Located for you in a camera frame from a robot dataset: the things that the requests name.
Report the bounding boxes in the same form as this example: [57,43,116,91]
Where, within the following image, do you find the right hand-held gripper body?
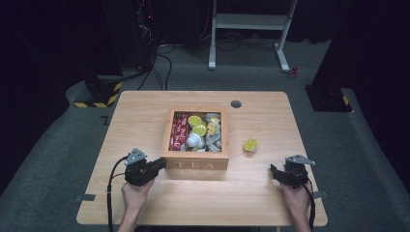
[282,155,316,190]

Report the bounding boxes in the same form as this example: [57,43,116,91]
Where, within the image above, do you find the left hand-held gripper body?
[124,148,160,188]

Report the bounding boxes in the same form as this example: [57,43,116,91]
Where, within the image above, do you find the wooden tea box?
[160,106,230,171]

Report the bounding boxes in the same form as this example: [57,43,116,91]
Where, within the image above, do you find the yellow-lidded small cup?
[188,115,203,129]
[192,124,208,138]
[243,138,259,154]

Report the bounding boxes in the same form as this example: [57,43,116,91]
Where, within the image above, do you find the person's right hand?
[279,181,313,215]

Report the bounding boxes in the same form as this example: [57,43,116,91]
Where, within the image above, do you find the person's left hand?
[121,178,156,215]

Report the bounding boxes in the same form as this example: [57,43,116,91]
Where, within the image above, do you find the row of red sachets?
[169,112,190,152]

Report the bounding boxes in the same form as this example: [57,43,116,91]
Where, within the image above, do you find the grey tape strip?
[311,189,330,200]
[74,193,97,203]

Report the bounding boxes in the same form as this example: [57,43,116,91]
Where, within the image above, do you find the white small cup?
[186,131,206,150]

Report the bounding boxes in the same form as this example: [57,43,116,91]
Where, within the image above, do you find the pile of grey tea packets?
[205,112,223,153]

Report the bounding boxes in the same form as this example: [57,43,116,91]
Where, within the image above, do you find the black stand base yellow mark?
[304,84,353,113]

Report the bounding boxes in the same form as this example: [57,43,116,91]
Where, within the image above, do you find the black yellow striped stand base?
[73,74,125,109]

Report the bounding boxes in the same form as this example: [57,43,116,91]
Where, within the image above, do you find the white metal stand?
[208,0,300,73]

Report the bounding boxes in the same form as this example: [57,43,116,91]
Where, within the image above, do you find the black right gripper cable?
[302,183,317,232]

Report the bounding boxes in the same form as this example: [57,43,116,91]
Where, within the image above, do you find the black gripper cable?
[106,155,131,232]
[302,183,317,232]

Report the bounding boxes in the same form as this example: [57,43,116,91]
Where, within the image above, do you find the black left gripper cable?
[106,155,131,232]

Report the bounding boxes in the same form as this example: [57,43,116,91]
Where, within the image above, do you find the black floor cables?
[136,43,177,92]

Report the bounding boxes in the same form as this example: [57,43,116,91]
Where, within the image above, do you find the dark equipment rack with wires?
[134,0,160,72]

